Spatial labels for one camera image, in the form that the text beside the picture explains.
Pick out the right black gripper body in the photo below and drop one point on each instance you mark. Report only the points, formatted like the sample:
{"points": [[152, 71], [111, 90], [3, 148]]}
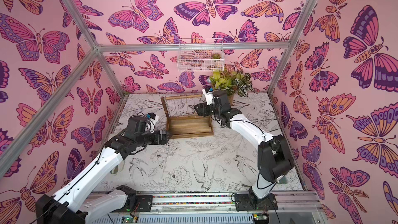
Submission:
{"points": [[202, 109]]}

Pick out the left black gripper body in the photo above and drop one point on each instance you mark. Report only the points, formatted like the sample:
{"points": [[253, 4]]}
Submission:
{"points": [[156, 140]]}

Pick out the wooden jewelry display stand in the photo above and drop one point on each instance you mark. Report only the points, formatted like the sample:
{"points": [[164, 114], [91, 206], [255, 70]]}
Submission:
{"points": [[182, 121]]}

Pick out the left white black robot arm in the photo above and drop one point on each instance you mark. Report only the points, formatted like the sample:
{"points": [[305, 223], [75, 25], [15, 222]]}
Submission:
{"points": [[67, 205]]}

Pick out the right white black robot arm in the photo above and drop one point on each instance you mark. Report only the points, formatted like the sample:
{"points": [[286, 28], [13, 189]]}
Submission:
{"points": [[274, 156]]}

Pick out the glass vase with plants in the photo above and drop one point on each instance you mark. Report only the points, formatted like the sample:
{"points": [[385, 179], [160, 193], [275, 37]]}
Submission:
{"points": [[232, 83]]}

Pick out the green brush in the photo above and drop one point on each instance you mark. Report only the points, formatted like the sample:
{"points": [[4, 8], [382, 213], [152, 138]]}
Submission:
{"points": [[282, 180]]}

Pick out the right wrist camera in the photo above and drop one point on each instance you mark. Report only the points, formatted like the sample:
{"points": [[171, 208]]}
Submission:
{"points": [[208, 93]]}

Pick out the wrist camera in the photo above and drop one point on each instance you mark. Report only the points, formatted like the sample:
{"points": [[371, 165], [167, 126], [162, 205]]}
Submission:
{"points": [[208, 93], [152, 119]]}

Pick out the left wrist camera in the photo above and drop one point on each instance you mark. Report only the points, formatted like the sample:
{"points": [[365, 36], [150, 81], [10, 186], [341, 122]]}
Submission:
{"points": [[152, 119]]}

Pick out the white wire wall basket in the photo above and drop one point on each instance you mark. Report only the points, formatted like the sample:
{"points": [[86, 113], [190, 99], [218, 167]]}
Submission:
{"points": [[200, 54]]}

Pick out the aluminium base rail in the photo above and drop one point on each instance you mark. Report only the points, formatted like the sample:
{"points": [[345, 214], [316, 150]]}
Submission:
{"points": [[281, 207]]}

